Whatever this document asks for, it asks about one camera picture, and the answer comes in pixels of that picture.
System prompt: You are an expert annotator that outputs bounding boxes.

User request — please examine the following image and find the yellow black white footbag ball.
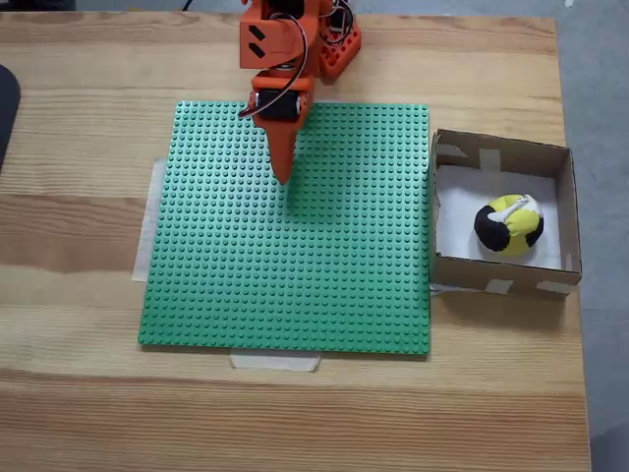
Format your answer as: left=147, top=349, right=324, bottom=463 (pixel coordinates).
left=473, top=193, right=545, bottom=258

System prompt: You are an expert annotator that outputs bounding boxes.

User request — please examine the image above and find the brown cardboard box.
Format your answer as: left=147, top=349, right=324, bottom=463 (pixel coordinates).
left=429, top=128, right=584, bottom=300

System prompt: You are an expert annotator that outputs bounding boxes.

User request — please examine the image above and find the green studded baseplate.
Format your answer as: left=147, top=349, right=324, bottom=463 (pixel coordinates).
left=137, top=100, right=432, bottom=361

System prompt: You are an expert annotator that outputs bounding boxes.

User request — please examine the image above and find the masking tape strip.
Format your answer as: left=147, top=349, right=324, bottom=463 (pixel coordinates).
left=132, top=156, right=167, bottom=284
left=229, top=351, right=323, bottom=374

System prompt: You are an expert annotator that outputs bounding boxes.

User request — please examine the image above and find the white paper sheet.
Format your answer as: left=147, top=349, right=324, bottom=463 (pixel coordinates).
left=434, top=164, right=564, bottom=270

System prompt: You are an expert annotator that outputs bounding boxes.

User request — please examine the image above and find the black rounded object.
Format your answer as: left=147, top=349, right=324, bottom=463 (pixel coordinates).
left=0, top=63, right=24, bottom=174

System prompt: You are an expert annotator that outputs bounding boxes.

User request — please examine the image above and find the servo cable loop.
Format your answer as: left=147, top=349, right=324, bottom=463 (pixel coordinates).
left=238, top=12, right=313, bottom=119

